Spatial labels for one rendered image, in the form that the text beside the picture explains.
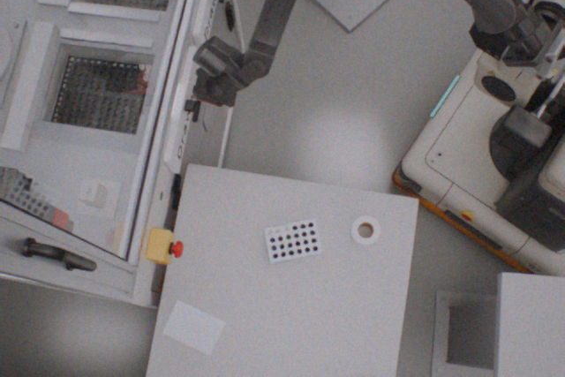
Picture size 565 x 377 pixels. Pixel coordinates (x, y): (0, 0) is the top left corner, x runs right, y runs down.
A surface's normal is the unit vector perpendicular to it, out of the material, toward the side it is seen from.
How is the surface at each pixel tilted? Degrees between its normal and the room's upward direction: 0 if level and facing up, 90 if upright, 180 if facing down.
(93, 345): 0
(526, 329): 0
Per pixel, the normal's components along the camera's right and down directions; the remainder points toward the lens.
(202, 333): -0.04, -0.25
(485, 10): -0.12, 0.67
